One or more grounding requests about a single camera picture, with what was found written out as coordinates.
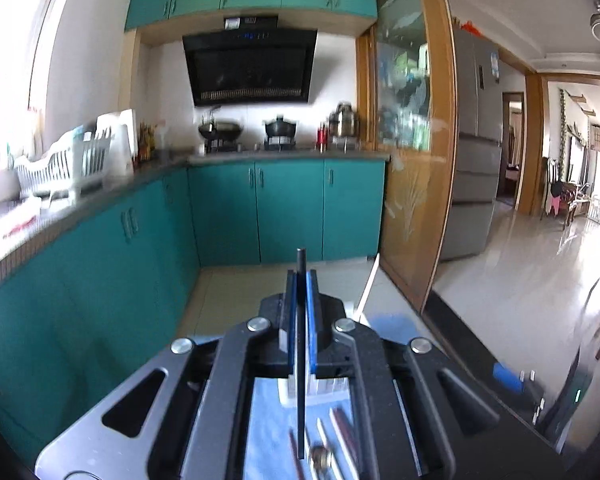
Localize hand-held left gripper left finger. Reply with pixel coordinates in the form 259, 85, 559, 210
34, 270, 299, 480

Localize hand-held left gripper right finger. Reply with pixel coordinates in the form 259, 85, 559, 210
306, 270, 567, 480

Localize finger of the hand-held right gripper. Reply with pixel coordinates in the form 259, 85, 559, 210
493, 364, 525, 395

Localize white lattice utensil holder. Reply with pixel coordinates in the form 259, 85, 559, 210
279, 376, 352, 408

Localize black chopstick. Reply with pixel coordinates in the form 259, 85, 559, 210
296, 248, 306, 461

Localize pale wooden chopstick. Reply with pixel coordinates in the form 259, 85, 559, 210
316, 416, 343, 480

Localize blue striped cloth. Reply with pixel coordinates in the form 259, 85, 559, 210
244, 379, 366, 480

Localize reddish brown chopstick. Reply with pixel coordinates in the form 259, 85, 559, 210
330, 406, 362, 480
287, 427, 304, 480

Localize teal lower cabinets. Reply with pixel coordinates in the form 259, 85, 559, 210
0, 157, 389, 463

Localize metal spoon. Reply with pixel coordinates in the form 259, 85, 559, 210
311, 444, 333, 473

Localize gas stove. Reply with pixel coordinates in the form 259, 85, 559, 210
202, 139, 302, 154

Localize black lidded pot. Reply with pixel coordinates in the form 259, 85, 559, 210
263, 115, 299, 143

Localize black wok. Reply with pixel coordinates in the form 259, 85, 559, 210
198, 118, 244, 142

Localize grey refrigerator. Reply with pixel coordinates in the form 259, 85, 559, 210
439, 27, 504, 262

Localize brown utensil jar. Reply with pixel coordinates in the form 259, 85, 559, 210
137, 121, 157, 160

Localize white cutting board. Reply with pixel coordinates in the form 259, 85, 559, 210
96, 108, 136, 177

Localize green vine decoration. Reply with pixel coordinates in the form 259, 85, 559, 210
558, 88, 569, 182

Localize black range hood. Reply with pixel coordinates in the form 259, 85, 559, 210
182, 15, 319, 107

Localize white dish rack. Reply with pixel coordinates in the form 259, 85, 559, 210
14, 127, 114, 200

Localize white plastic bag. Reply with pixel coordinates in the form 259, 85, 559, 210
0, 196, 45, 250

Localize window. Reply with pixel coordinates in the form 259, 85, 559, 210
0, 0, 83, 181

